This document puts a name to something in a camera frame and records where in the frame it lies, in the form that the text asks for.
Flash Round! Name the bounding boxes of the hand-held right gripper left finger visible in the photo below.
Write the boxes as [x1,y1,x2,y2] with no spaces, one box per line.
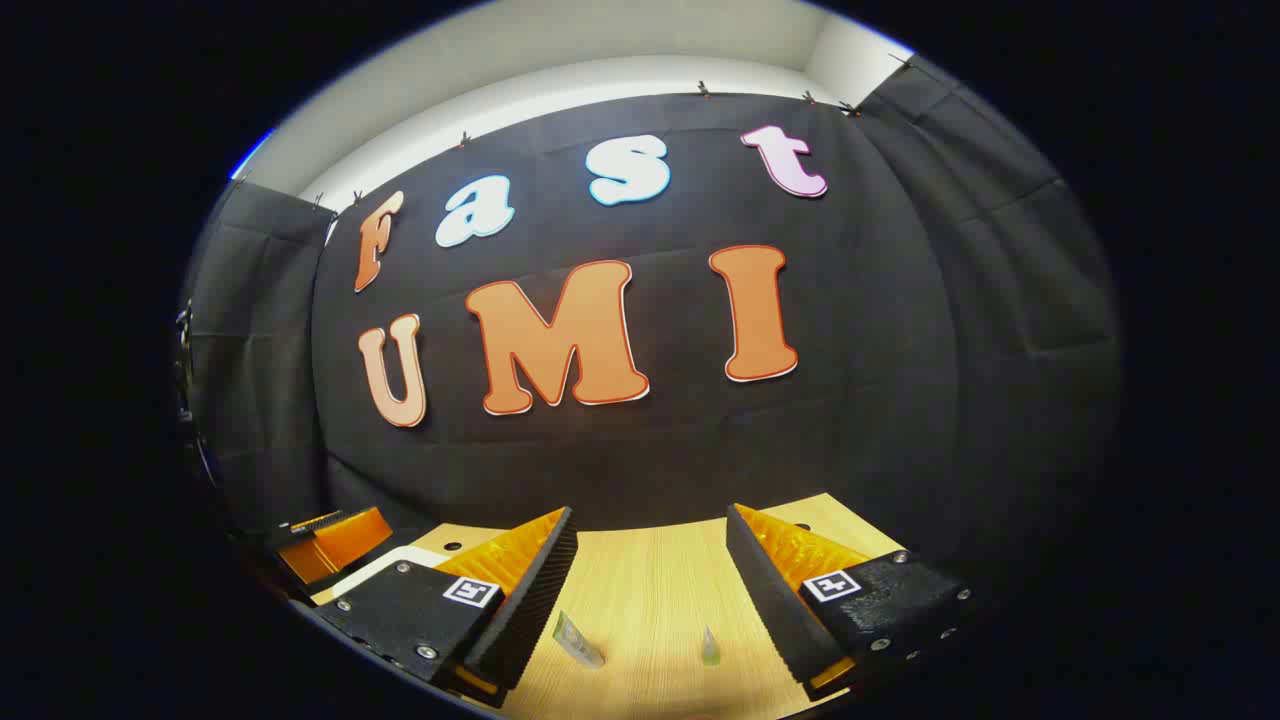
[313,506,579,709]

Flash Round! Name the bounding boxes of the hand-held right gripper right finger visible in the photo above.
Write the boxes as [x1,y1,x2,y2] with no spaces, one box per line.
[726,503,976,701]

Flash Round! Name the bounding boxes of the pale yellow suitcase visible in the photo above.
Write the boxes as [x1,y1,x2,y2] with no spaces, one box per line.
[310,545,448,607]

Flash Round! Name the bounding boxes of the green label skin care tube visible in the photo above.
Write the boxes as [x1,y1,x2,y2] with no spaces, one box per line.
[553,610,607,669]

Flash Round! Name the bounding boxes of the black backdrop cloth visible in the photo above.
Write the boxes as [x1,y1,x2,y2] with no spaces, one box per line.
[180,55,1121,621]

